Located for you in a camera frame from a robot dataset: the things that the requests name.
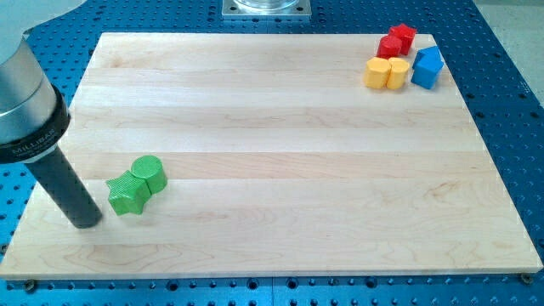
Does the black Millibar tool changer ring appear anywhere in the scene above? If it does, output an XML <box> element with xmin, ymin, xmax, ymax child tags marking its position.
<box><xmin>1</xmin><ymin>85</ymin><xmax>71</xmax><ymax>164</ymax></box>

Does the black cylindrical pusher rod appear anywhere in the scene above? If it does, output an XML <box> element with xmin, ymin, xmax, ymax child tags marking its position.
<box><xmin>26</xmin><ymin>147</ymin><xmax>102</xmax><ymax>229</ymax></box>

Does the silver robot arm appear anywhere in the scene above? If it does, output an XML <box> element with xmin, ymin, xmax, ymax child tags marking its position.
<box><xmin>1</xmin><ymin>0</ymin><xmax>102</xmax><ymax>229</ymax></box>

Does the green star block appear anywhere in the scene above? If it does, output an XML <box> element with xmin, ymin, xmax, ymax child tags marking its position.
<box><xmin>106</xmin><ymin>171</ymin><xmax>151</xmax><ymax>216</ymax></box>

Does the green cylinder block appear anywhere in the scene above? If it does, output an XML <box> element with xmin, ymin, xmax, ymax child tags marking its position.
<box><xmin>131</xmin><ymin>155</ymin><xmax>167</xmax><ymax>194</ymax></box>

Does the left board stop screw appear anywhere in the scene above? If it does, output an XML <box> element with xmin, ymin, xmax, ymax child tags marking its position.
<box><xmin>22</xmin><ymin>280</ymin><xmax>37</xmax><ymax>292</ymax></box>

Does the board stop screw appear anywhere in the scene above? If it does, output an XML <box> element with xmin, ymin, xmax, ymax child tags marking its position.
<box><xmin>22</xmin><ymin>280</ymin><xmax>37</xmax><ymax>292</ymax></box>
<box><xmin>519</xmin><ymin>274</ymin><xmax>533</xmax><ymax>285</ymax></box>

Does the light wooden board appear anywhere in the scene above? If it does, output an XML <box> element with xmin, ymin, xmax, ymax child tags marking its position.
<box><xmin>1</xmin><ymin>32</ymin><xmax>542</xmax><ymax>280</ymax></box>

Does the red cylinder block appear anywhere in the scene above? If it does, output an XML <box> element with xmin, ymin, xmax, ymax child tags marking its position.
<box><xmin>377</xmin><ymin>35</ymin><xmax>403</xmax><ymax>59</ymax></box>

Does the yellow cylinder block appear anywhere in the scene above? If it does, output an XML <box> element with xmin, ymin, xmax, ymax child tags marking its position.
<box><xmin>386</xmin><ymin>57</ymin><xmax>410</xmax><ymax>90</ymax></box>

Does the red star block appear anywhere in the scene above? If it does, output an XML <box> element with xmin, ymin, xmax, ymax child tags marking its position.
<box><xmin>388</xmin><ymin>23</ymin><xmax>417</xmax><ymax>55</ymax></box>

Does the rear blue pentagon block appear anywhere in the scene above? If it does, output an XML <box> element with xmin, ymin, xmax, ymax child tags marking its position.
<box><xmin>412</xmin><ymin>46</ymin><xmax>441</xmax><ymax>70</ymax></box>

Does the blue pentagon block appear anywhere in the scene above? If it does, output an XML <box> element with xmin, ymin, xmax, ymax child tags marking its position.
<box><xmin>412</xmin><ymin>46</ymin><xmax>441</xmax><ymax>70</ymax></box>
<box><xmin>411</xmin><ymin>56</ymin><xmax>444</xmax><ymax>89</ymax></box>

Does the front blue pentagon block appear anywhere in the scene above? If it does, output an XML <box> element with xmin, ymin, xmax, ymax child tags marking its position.
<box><xmin>411</xmin><ymin>56</ymin><xmax>444</xmax><ymax>89</ymax></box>

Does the right board stop screw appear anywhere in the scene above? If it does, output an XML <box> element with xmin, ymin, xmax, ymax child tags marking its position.
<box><xmin>519</xmin><ymin>274</ymin><xmax>533</xmax><ymax>285</ymax></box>

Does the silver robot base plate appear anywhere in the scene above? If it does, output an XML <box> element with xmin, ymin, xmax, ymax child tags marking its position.
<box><xmin>222</xmin><ymin>0</ymin><xmax>312</xmax><ymax>19</ymax></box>

